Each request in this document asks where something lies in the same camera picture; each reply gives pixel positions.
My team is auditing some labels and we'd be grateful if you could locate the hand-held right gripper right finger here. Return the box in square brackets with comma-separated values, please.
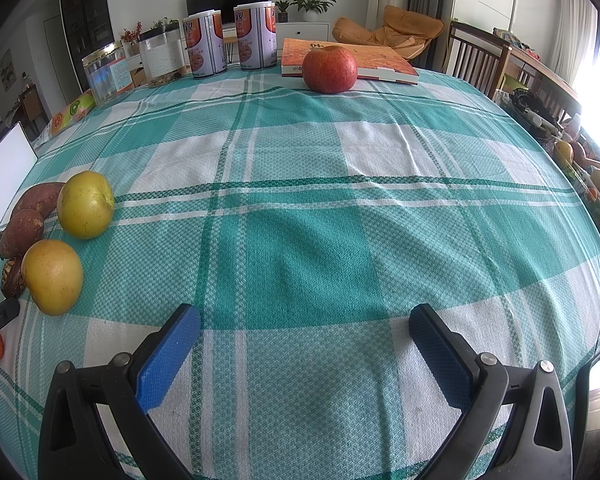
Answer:
[408, 303, 573, 480]

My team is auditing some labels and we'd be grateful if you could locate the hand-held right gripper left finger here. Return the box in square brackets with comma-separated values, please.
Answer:
[38, 303, 202, 480]

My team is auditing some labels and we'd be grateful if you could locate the small dark sweet potato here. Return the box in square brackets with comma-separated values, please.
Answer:
[0, 256, 27, 298]

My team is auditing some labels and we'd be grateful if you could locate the yellow-orange apple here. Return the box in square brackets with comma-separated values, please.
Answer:
[21, 239, 84, 317]

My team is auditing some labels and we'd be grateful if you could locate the large sweet potato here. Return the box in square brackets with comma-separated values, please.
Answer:
[11, 181, 67, 221]

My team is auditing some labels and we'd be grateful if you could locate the yellow-green apple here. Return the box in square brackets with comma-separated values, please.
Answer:
[56, 170, 115, 240]

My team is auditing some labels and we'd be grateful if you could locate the red apple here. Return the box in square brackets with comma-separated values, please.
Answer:
[302, 45, 358, 95]

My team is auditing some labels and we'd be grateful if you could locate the white board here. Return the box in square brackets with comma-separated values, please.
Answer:
[0, 122, 38, 266]

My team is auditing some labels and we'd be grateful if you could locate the teal plaid tablecloth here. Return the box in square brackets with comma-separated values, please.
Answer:
[0, 62, 600, 480]

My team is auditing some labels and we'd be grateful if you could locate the fruit-print packet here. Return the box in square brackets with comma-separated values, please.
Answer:
[50, 89, 97, 137]

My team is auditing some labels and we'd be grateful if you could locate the colourful produce pile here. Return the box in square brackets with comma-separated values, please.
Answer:
[552, 127, 600, 256]

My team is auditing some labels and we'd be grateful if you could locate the clear jar gold lid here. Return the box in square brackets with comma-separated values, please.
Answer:
[81, 41, 133, 106]

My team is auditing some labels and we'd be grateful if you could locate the black bag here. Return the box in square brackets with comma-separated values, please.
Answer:
[510, 89, 561, 136]

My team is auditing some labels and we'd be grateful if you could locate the red flower sprig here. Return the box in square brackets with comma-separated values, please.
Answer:
[120, 21, 143, 56]

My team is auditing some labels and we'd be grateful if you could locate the clear jar black lid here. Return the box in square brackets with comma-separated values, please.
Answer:
[139, 24, 187, 88]

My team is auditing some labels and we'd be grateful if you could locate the dark glass cabinet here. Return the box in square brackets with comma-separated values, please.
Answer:
[59, 0, 113, 56]

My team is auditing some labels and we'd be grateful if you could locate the orange book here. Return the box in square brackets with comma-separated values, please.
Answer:
[281, 37, 421, 86]

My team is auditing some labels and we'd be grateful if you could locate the orange bean bag chair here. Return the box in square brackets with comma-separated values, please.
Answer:
[332, 5, 446, 61]

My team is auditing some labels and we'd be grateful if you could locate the white cabinet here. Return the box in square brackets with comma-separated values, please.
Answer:
[276, 21, 331, 41]

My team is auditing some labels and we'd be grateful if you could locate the green plant white pot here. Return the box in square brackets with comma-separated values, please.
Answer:
[290, 0, 337, 22]

